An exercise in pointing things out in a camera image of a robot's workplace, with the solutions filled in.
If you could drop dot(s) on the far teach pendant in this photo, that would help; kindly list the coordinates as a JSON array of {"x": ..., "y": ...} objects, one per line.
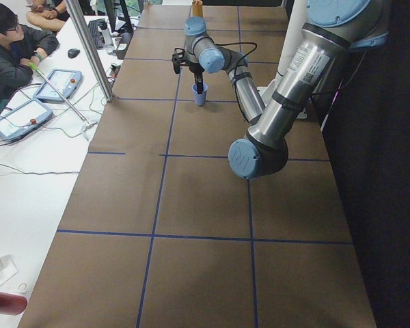
[{"x": 66, "y": 81}]

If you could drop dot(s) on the black keyboard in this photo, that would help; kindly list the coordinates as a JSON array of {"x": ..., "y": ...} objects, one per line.
[{"x": 96, "y": 35}]

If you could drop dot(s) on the person in black jacket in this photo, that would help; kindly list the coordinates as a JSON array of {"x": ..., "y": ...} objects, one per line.
[{"x": 20, "y": 46}]

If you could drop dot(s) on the teach pendant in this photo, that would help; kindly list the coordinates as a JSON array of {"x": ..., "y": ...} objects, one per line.
[
  {"x": 24, "y": 119},
  {"x": 66, "y": 81}
]

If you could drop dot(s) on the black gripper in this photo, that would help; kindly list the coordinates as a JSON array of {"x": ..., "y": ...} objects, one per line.
[{"x": 197, "y": 70}]

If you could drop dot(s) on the tan bamboo cup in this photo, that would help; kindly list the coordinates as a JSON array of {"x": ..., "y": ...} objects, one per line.
[{"x": 197, "y": 8}]

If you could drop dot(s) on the black computer mouse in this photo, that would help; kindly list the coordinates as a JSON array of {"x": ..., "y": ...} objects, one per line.
[{"x": 72, "y": 53}]

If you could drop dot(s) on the long metal grabber stick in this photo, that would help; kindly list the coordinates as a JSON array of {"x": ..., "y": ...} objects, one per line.
[{"x": 87, "y": 124}]

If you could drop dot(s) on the white camera pole with base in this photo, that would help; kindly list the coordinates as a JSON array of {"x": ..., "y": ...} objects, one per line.
[{"x": 283, "y": 58}]

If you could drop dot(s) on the blue paper cup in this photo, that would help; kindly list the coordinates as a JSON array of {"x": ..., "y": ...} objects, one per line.
[{"x": 200, "y": 98}]

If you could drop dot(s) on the near teach pendant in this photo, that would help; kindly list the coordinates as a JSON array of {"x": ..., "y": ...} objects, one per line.
[{"x": 24, "y": 119}]

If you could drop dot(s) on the red cylinder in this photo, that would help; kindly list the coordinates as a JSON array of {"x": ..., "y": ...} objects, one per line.
[{"x": 12, "y": 304}]

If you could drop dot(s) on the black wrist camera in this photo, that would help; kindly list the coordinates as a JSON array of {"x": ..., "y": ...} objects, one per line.
[{"x": 178, "y": 60}]

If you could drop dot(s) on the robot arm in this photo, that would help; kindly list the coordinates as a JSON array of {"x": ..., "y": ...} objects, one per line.
[{"x": 329, "y": 30}]

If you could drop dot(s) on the aluminium frame post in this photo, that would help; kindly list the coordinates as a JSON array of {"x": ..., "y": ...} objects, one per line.
[{"x": 78, "y": 19}]

